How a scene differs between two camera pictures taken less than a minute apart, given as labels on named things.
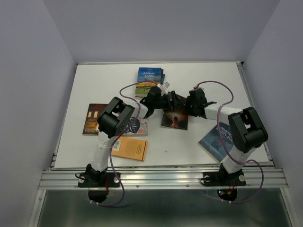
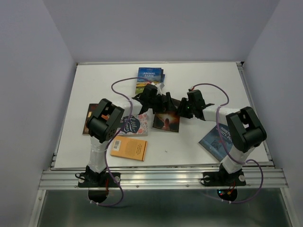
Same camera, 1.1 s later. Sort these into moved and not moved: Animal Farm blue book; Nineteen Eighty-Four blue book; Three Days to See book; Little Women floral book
Moved: Three Days to See book
Not moved: Nineteen Eighty-Four blue book; Little Women floral book; Animal Farm blue book
